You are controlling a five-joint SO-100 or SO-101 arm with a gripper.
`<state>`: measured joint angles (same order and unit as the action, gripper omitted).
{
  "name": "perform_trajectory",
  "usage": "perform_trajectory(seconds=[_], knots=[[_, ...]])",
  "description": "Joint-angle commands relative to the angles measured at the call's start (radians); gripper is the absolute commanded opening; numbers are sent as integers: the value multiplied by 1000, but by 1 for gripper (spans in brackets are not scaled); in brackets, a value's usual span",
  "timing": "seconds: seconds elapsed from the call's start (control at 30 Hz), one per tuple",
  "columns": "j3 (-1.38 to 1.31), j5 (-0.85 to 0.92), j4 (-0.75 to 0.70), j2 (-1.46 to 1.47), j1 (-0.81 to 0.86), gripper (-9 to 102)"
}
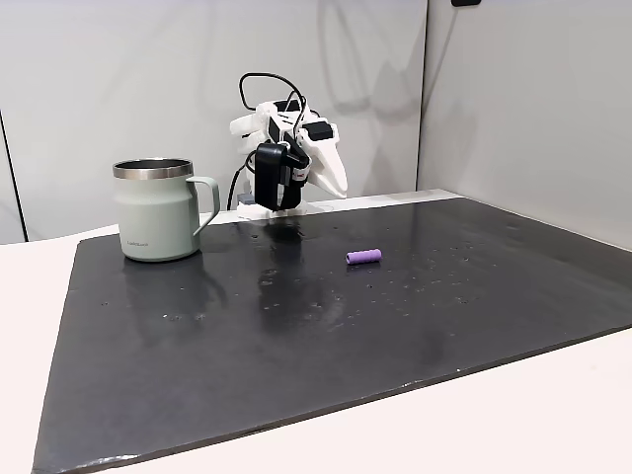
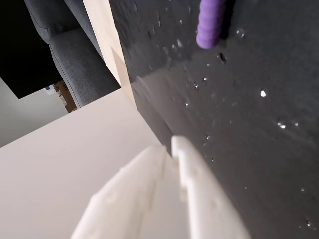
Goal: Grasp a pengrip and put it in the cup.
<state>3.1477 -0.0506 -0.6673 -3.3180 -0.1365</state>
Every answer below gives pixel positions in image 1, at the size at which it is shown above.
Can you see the purple pen grip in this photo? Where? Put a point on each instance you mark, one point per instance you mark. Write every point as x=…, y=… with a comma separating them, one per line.
x=364, y=257

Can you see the black table mat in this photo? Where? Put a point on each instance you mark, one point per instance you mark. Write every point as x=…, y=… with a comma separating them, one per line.
x=316, y=345

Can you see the sage green steel mug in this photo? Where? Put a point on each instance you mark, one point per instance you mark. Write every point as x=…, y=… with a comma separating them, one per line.
x=155, y=217

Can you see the black camera box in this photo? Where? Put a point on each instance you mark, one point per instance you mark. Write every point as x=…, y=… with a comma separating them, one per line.
x=269, y=173

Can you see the black wall fixture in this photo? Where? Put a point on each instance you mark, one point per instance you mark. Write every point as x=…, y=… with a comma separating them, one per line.
x=466, y=2

